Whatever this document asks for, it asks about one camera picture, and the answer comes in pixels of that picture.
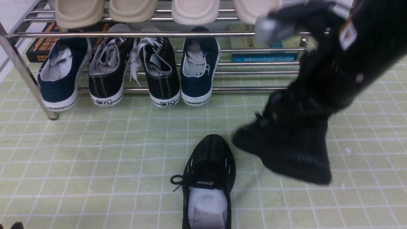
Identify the beige blue book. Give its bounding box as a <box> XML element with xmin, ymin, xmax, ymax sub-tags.
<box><xmin>229</xmin><ymin>24</ymin><xmax>301</xmax><ymax>49</ymax></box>

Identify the black orange book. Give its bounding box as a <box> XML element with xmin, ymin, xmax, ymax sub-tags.
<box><xmin>25</xmin><ymin>22</ymin><xmax>116</xmax><ymax>63</ymax></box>

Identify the stainless steel shoe rack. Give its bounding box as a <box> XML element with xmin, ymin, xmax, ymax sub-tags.
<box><xmin>1</xmin><ymin>0</ymin><xmax>311</xmax><ymax>121</ymax></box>

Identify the black canvas shoe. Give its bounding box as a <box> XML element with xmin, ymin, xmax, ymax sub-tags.
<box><xmin>88</xmin><ymin>37</ymin><xmax>134</xmax><ymax>107</ymax></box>
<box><xmin>129</xmin><ymin>37</ymin><xmax>181</xmax><ymax>108</ymax></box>

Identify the black knit sneaker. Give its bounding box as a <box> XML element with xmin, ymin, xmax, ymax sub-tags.
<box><xmin>231</xmin><ymin>91</ymin><xmax>332</xmax><ymax>185</ymax></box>
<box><xmin>170</xmin><ymin>134</ymin><xmax>236</xmax><ymax>229</ymax></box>

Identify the black canvas shoe right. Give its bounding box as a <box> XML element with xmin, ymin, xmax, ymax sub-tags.
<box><xmin>129</xmin><ymin>37</ymin><xmax>181</xmax><ymax>108</ymax></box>

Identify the beige slipper far left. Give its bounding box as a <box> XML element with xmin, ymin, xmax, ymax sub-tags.
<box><xmin>55</xmin><ymin>0</ymin><xmax>106</xmax><ymax>29</ymax></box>

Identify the green checkered table cloth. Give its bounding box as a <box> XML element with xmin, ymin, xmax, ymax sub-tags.
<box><xmin>0</xmin><ymin>59</ymin><xmax>407</xmax><ymax>229</ymax></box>

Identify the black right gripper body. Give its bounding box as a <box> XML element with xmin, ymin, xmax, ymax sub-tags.
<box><xmin>263</xmin><ymin>87</ymin><xmax>334</xmax><ymax>134</ymax></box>

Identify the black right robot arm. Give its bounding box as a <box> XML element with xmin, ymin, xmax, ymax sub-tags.
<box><xmin>255</xmin><ymin>0</ymin><xmax>406</xmax><ymax>130</ymax></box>

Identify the navy canvas shoe left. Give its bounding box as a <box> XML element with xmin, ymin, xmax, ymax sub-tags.
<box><xmin>37</xmin><ymin>38</ymin><xmax>92</xmax><ymax>112</ymax></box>

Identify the navy canvas shoe right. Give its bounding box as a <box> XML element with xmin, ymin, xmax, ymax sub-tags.
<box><xmin>180</xmin><ymin>37</ymin><xmax>221</xmax><ymax>106</ymax></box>

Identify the navy canvas shoe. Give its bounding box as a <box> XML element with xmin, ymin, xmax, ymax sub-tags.
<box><xmin>180</xmin><ymin>37</ymin><xmax>221</xmax><ymax>106</ymax></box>
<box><xmin>37</xmin><ymin>38</ymin><xmax>92</xmax><ymax>112</ymax></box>

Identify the cream slipper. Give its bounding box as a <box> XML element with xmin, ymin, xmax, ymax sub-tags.
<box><xmin>233</xmin><ymin>0</ymin><xmax>282</xmax><ymax>24</ymax></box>
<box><xmin>171</xmin><ymin>0</ymin><xmax>220</xmax><ymax>25</ymax></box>

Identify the beige slipper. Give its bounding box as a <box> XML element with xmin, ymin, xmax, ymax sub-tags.
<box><xmin>55</xmin><ymin>0</ymin><xmax>106</xmax><ymax>29</ymax></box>
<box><xmin>109</xmin><ymin>0</ymin><xmax>158</xmax><ymax>23</ymax></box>

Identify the black canvas shoe left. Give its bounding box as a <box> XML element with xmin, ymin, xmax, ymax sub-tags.
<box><xmin>88</xmin><ymin>37</ymin><xmax>134</xmax><ymax>107</ymax></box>

